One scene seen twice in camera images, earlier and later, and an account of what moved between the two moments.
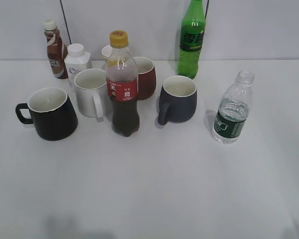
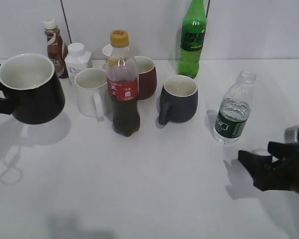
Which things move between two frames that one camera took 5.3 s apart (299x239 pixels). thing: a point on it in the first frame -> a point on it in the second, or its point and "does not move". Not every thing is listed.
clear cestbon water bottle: x=233 y=109 does not move
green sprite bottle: x=193 y=31 does not move
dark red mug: x=146 y=73 does not move
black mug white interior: x=51 y=111 -> x=33 y=78
